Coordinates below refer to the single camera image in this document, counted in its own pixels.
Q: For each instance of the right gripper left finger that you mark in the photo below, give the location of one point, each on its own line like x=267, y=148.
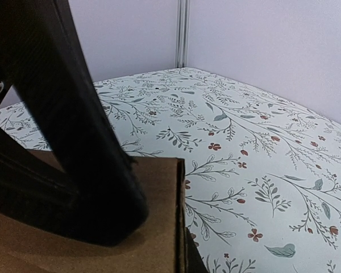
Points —
x=41, y=56

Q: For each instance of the right aluminium frame post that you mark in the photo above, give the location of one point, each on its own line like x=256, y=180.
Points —
x=182, y=36

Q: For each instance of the brown cardboard box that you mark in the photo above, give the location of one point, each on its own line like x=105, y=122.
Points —
x=47, y=225

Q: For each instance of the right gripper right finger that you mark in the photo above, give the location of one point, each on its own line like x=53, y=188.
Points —
x=194, y=263

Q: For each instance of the floral patterned table mat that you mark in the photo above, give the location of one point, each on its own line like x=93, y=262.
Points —
x=262, y=175

